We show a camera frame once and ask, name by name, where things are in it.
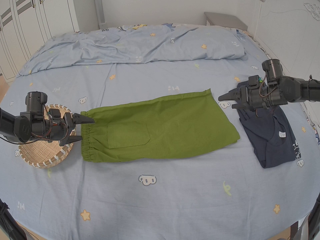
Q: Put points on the pale blue quilt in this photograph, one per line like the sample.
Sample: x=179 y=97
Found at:
x=150 y=49

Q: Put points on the white wardrobe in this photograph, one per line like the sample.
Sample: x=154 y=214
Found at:
x=25 y=21

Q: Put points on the green shorts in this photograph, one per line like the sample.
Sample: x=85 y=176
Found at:
x=175 y=129

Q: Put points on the round woven basket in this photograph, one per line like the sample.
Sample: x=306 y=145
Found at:
x=37 y=156

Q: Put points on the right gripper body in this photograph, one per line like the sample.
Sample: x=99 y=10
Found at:
x=257 y=97

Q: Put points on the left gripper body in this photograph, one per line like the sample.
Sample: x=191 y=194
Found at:
x=56 y=131

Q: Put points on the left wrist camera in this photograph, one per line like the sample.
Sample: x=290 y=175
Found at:
x=55 y=114

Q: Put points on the bed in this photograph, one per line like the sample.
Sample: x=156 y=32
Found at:
x=150 y=196

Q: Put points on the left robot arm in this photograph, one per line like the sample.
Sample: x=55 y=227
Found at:
x=22 y=127

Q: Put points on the dark blue T-shirt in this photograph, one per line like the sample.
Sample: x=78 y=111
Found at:
x=275 y=139

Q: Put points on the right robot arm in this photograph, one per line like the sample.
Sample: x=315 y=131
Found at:
x=295 y=91

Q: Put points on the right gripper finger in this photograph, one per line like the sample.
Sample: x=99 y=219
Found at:
x=232 y=96
x=241 y=106

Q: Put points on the grey bedside table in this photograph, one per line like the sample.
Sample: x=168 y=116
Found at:
x=225 y=20

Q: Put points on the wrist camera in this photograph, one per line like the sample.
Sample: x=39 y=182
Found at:
x=253 y=81
x=55 y=114

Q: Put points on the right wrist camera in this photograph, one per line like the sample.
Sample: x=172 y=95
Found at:
x=253 y=81

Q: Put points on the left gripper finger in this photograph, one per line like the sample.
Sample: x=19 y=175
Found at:
x=72 y=140
x=82 y=119

